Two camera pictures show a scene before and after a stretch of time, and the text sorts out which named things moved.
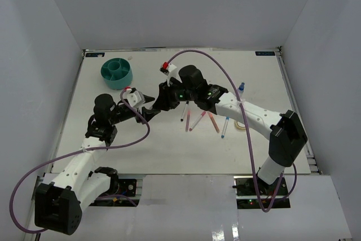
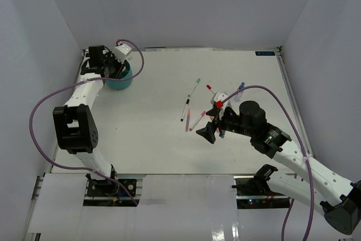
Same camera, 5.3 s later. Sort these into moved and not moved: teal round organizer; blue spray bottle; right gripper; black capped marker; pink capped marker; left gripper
Moved: left gripper; right gripper
Not moved: black capped marker; teal round organizer; pink capped marker; blue spray bottle
